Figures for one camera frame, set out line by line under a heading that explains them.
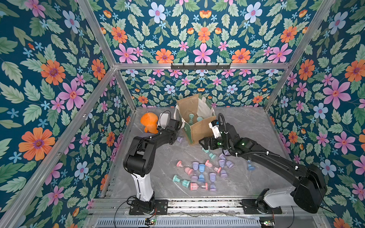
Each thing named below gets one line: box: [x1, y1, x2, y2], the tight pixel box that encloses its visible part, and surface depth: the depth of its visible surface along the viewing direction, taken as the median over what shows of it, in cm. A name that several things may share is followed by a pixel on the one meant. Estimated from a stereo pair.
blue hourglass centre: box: [197, 163, 206, 183], surface depth 86 cm
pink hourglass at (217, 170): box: [204, 159, 222, 174], surface depth 87 cm
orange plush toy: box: [140, 112, 159, 134], surface depth 106 cm
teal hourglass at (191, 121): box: [188, 113, 195, 126], surface depth 113 cm
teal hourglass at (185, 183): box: [172, 174, 191, 189], surface depth 82 cm
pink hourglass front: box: [190, 182, 209, 191], surface depth 80 cm
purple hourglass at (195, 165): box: [192, 161, 200, 171], surface depth 88 cm
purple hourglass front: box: [209, 172, 217, 192], surface depth 83 cm
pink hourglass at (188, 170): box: [176, 160, 194, 176], surface depth 88 cm
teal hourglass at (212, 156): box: [201, 147, 217, 161], surface depth 92 cm
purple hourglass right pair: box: [218, 159, 235, 169], surface depth 89 cm
